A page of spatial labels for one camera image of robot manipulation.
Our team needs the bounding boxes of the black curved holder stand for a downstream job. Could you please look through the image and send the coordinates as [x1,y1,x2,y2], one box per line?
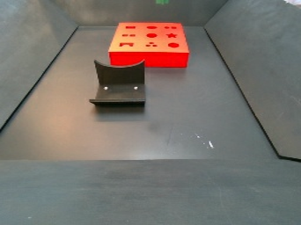
[89,61,145,105]

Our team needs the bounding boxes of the red shape sorter block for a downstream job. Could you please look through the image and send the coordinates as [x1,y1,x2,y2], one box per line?
[108,22,189,68]

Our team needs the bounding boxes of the green tape piece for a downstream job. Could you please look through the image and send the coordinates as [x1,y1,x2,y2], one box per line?
[155,0,169,4]

